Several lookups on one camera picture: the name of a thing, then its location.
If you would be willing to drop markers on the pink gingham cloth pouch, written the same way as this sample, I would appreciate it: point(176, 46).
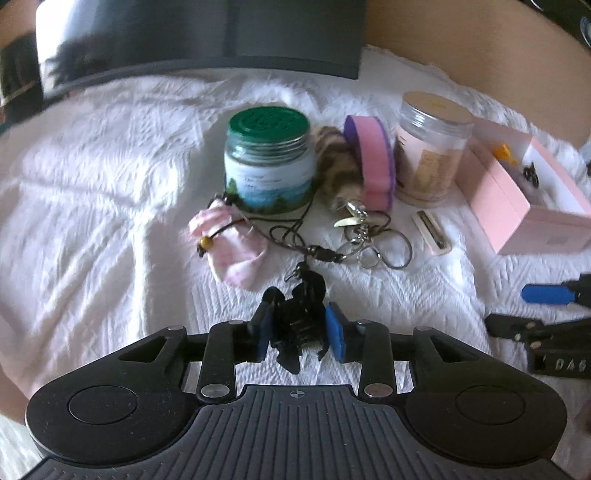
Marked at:
point(234, 249)

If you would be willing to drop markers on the pink purple sponge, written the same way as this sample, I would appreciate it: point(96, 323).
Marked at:
point(369, 138)

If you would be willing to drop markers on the green lid glass jar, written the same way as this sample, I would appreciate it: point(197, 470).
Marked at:
point(269, 160)

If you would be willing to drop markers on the clear jar beige lid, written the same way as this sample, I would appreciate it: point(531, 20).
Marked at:
point(429, 143)

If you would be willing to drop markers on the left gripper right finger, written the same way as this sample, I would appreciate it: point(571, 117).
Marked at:
point(346, 338)

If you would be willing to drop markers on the leopard fur tail keychain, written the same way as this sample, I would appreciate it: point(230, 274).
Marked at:
point(338, 174)

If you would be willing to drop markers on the white textured blanket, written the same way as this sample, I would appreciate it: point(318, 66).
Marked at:
point(97, 192)

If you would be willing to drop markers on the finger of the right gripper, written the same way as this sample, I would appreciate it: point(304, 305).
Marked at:
point(547, 294)

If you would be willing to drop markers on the pink cardboard box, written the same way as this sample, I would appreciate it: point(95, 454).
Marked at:
point(531, 206)

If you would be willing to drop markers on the cream hair clip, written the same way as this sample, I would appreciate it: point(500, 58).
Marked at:
point(432, 232)

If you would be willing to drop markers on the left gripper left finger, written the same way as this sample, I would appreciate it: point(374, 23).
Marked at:
point(260, 327)

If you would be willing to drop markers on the black bow hair clip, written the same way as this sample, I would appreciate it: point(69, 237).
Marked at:
point(300, 321)

